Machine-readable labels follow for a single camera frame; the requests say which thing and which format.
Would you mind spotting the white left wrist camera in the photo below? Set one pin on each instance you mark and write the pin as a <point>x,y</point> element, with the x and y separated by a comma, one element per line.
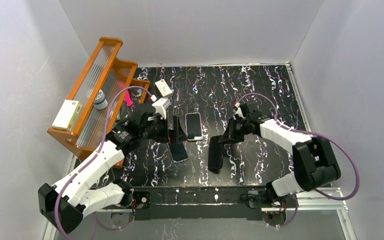
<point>161,104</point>

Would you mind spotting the orange wooden shelf rack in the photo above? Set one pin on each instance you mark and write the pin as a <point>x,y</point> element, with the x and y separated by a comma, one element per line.
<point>105,71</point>

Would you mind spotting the white and green box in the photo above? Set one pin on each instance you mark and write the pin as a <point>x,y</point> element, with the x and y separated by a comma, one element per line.
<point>67,116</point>

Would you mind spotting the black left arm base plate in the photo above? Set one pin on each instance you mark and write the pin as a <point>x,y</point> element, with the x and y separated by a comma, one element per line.
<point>130,208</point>

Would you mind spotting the white and blue tape roll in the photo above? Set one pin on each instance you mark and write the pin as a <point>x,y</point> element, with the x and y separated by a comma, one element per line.
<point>100,102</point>

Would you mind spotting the blue smartphone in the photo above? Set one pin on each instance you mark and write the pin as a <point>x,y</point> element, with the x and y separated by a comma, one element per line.
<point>178,152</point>

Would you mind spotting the small white carton box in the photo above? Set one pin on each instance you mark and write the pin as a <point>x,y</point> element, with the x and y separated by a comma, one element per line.
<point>163,88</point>

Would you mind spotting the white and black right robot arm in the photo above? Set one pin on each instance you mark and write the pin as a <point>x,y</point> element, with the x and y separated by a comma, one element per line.
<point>314,162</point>

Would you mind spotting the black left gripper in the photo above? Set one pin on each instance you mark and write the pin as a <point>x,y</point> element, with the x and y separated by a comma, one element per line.
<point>167,130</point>

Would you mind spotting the pink marker pen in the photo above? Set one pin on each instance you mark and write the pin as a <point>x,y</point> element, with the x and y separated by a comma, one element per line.
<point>128,99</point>

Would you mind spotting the black phone case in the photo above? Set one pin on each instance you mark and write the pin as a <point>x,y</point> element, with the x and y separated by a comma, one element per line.
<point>215,154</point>

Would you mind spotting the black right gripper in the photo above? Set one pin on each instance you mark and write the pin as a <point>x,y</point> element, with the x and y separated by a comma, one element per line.
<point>227,137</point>

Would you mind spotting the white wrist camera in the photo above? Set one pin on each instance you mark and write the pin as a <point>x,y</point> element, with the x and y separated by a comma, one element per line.
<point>238,114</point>
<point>161,104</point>

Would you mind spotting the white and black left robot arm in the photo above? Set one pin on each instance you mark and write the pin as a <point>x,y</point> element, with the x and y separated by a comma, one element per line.
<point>68,201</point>

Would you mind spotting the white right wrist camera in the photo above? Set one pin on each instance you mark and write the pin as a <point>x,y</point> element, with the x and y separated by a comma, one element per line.
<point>238,114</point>

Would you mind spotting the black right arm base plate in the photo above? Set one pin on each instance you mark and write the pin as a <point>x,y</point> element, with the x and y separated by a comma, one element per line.
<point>277,212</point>

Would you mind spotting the dark smartphone with light rim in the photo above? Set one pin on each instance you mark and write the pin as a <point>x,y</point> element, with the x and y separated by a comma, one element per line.
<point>194,126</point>

